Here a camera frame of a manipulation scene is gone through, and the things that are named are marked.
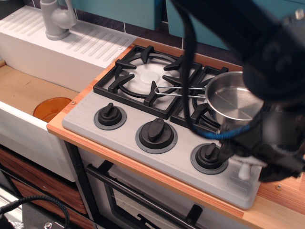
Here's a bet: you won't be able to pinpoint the white toy sink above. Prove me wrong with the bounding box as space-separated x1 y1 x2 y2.
0 6 135 182

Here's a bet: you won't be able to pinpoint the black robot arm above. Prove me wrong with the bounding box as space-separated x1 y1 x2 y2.
173 0 305 182

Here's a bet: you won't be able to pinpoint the wooden drawer fronts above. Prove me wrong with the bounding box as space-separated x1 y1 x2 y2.
0 146 94 229

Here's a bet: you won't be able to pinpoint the orange sink drain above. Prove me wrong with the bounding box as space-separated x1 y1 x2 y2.
33 97 71 123

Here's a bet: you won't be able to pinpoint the black right stove knob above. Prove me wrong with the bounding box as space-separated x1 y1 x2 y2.
191 143 228 175

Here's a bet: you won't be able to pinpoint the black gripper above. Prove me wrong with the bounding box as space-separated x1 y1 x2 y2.
218 104 305 183

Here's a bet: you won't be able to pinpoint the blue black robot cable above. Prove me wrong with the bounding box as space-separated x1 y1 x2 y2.
173 0 263 141

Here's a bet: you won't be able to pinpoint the white toy mushroom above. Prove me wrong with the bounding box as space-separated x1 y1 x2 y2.
231 155 267 180

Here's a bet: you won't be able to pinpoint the grey toy faucet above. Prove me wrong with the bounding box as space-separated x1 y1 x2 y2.
40 0 77 41

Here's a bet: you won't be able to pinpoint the black left burner grate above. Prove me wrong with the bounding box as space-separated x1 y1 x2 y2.
93 44 203 120

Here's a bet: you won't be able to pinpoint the black right burner grate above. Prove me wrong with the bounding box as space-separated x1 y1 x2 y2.
170 66 229 133

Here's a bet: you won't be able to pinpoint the grey toy stove top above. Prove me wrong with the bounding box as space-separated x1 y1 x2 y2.
61 57 265 210

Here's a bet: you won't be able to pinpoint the oven door with handle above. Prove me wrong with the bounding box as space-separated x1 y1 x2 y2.
86 161 244 229

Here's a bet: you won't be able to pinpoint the black stove knob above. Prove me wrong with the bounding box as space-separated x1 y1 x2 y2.
135 118 178 154
191 143 228 175
94 103 127 131

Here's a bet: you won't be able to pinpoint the stainless steel pot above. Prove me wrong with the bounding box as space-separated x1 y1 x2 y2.
154 70 264 134

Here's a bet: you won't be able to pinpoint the black braided cable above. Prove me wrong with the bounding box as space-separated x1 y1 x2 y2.
0 195 70 229

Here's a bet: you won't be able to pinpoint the black middle stove knob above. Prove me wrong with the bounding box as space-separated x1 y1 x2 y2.
135 118 178 154

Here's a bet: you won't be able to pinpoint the black left stove knob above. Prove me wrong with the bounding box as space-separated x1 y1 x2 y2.
94 103 127 131

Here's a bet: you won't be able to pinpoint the black burner grate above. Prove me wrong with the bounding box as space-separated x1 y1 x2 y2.
170 66 229 133
93 44 203 120

